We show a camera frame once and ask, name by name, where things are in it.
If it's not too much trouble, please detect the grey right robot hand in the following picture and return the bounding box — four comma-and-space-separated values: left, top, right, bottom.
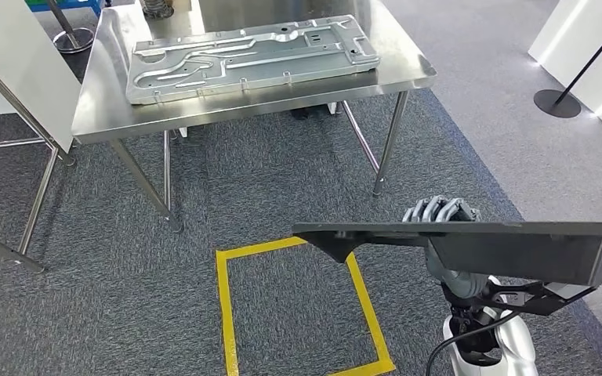
402, 195, 482, 279

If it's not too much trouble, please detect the long black plastic part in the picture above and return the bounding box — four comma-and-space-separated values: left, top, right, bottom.
292, 221, 602, 287

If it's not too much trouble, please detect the stainless steel workbench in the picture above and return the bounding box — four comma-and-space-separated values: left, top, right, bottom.
71, 0, 437, 233

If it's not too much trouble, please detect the black stand with disc base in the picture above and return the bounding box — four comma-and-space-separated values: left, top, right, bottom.
533, 7, 602, 119

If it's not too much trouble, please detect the white display plinth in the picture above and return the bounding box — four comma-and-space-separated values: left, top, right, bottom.
528, 0, 602, 132

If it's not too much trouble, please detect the stamped grey metal plate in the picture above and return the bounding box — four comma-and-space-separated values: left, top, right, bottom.
125, 14, 381, 106

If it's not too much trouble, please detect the white board panel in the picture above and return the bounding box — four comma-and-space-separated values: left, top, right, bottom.
0, 0, 82, 153

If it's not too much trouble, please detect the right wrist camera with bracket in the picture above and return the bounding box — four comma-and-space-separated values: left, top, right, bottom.
480, 279, 599, 317

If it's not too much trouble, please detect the black camera cable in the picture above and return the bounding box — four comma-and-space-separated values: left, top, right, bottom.
424, 310, 523, 376

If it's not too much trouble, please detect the chrome stanchion post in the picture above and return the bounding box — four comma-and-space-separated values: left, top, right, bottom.
46, 0, 96, 55

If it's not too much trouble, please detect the steel frame side table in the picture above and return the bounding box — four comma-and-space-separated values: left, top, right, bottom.
0, 30, 77, 274

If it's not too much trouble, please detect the blue cart frame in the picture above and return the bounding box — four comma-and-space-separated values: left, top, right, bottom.
23, 0, 105, 16

